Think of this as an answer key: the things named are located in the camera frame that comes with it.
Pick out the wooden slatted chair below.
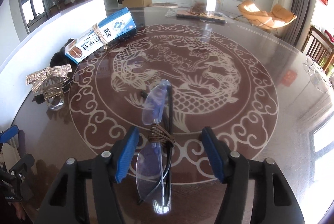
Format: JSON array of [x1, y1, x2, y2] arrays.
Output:
[[300, 25, 334, 75]]

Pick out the pearl hair claw black velvet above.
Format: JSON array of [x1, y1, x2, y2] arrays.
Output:
[[49, 38, 77, 68]]

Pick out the flat wooden tray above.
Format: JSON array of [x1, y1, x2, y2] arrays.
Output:
[[176, 8, 227, 24]]

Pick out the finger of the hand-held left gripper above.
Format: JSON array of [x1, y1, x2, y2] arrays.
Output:
[[9, 155, 35, 178], [0, 126, 20, 143]]

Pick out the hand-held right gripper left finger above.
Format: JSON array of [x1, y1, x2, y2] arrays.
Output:
[[39, 126, 140, 224]]

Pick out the grey curtain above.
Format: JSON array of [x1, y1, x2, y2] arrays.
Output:
[[283, 0, 319, 47]]

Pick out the brown fish pattern desktop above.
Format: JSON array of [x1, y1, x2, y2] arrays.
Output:
[[0, 6, 334, 224]]

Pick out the twine-bound rimless eyeglasses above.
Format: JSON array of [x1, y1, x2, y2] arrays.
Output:
[[135, 79, 176, 214]]

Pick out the orange lounge chair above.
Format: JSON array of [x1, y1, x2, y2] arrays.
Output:
[[269, 4, 298, 30], [237, 0, 272, 24]]

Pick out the blue white medicine box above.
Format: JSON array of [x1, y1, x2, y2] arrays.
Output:
[[64, 7, 136, 65]]

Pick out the white partition board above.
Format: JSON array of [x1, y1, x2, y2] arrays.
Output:
[[0, 0, 107, 78]]

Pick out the brown cardboard carton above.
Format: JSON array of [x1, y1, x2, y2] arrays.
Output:
[[122, 0, 152, 8]]

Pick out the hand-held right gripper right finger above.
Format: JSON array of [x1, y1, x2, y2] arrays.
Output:
[[201, 127, 306, 224]]

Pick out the rhinestone bow hair claw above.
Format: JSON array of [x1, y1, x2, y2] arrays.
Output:
[[25, 65, 73, 112]]

